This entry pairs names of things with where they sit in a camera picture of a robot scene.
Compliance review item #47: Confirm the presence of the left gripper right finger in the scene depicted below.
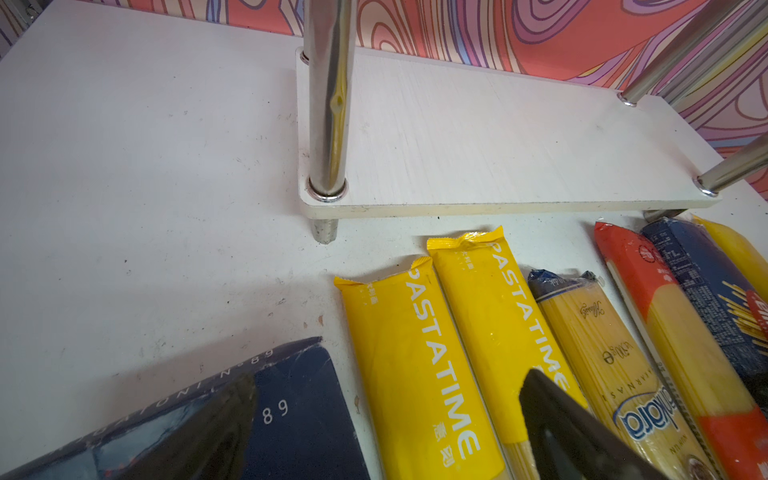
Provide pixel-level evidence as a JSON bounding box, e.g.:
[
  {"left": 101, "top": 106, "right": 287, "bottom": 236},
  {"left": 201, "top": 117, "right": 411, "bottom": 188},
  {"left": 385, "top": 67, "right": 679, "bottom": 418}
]
[{"left": 519, "top": 369, "right": 664, "bottom": 479}]

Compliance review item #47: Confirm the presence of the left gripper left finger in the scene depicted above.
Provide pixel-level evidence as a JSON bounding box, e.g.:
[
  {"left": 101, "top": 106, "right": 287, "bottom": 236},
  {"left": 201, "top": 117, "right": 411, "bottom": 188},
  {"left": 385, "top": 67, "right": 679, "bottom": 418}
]
[{"left": 120, "top": 374, "right": 258, "bottom": 479}]

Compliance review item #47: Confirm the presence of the blue Barilla spaghetti bag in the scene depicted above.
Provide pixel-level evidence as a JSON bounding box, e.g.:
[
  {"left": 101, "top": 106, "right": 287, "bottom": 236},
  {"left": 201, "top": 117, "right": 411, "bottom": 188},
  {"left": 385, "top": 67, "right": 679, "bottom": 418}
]
[{"left": 641, "top": 218, "right": 767, "bottom": 411}]

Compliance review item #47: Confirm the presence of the yellow clear spaghetti bag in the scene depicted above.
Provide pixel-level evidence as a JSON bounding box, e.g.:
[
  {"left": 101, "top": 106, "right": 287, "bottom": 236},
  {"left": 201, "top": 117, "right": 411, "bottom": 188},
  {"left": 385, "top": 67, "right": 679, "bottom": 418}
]
[{"left": 693, "top": 216, "right": 767, "bottom": 301}]

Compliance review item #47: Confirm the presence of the blue Barilla pasta box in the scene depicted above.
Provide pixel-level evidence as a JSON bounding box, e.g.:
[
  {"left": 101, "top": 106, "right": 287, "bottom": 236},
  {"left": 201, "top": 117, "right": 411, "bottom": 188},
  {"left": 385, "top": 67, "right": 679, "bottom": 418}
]
[{"left": 4, "top": 337, "right": 369, "bottom": 479}]

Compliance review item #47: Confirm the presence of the white two-tier shelf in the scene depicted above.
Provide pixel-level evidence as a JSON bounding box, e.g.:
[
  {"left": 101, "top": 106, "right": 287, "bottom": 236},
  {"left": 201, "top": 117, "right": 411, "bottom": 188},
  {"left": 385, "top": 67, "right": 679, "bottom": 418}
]
[{"left": 296, "top": 1, "right": 767, "bottom": 244}]

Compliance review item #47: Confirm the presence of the clear blue Ankara spaghetti bag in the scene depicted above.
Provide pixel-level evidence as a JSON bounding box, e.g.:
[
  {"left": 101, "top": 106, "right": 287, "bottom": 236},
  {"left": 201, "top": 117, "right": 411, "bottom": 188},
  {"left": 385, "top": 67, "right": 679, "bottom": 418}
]
[{"left": 527, "top": 269, "right": 716, "bottom": 479}]

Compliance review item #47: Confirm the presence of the yellow Pastatime bag right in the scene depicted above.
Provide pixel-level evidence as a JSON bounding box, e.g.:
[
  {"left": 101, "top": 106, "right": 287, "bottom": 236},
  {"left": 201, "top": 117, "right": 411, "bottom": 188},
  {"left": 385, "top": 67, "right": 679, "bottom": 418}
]
[{"left": 427, "top": 228, "right": 588, "bottom": 479}]

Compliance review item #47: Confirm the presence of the yellow pastatime bag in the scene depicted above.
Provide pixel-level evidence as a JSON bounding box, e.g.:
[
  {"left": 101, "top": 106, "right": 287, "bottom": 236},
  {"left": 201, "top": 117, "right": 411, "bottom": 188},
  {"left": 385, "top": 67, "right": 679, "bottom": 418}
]
[
  {"left": 334, "top": 257, "right": 510, "bottom": 479},
  {"left": 427, "top": 228, "right": 588, "bottom": 479}
]

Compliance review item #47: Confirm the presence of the yellow Pastatime bag left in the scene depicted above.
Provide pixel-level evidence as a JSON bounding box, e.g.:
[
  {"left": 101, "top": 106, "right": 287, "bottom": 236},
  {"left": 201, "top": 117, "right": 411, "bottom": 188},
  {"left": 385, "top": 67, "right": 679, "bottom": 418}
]
[{"left": 334, "top": 257, "right": 510, "bottom": 479}]

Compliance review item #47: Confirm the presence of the red spaghetti bag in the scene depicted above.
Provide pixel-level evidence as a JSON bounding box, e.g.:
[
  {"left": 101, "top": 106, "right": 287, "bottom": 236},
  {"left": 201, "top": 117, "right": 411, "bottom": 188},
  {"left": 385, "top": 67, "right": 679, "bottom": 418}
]
[{"left": 594, "top": 221, "right": 767, "bottom": 479}]

